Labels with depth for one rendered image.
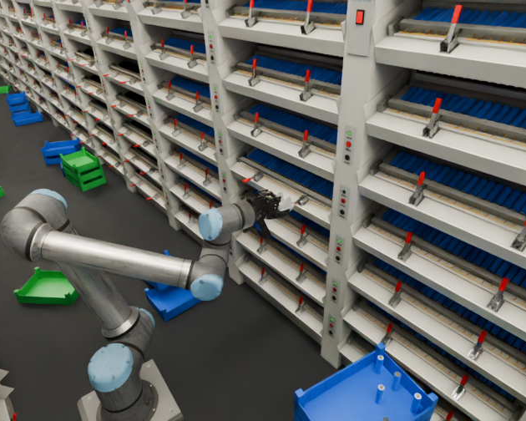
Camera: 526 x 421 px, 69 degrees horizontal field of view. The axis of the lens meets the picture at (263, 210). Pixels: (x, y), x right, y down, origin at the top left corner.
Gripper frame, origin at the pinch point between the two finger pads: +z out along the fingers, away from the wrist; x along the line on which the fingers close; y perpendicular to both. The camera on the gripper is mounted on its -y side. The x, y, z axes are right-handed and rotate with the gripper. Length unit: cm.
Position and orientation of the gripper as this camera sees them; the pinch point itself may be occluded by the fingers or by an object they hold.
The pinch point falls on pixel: (290, 205)
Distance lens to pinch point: 141.7
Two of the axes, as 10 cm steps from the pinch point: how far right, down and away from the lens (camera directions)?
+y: 0.9, -8.9, -4.5
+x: -6.4, -3.9, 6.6
